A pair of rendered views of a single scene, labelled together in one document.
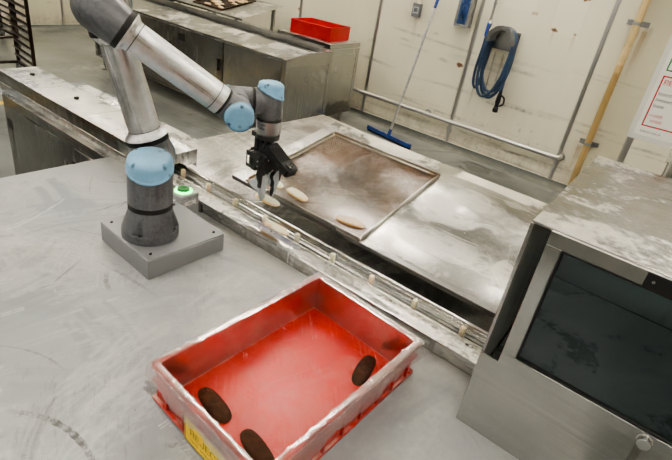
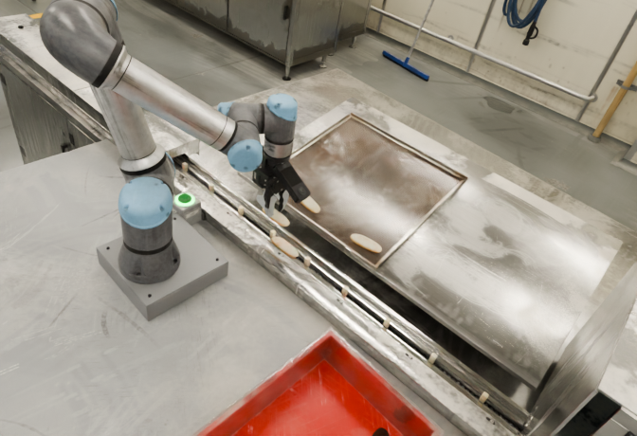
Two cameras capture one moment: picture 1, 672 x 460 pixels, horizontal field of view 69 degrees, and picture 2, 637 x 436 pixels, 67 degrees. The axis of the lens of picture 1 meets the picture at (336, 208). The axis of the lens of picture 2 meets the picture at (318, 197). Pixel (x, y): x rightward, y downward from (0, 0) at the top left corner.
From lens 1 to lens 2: 0.40 m
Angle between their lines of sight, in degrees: 11
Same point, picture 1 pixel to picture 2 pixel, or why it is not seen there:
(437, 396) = not seen: outside the picture
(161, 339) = (162, 407)
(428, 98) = (452, 23)
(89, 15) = (63, 55)
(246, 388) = not seen: outside the picture
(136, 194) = (132, 235)
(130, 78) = (119, 104)
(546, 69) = not seen: outside the picture
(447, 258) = (471, 298)
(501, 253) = (532, 292)
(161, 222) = (160, 260)
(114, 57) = not seen: hidden behind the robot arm
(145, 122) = (138, 148)
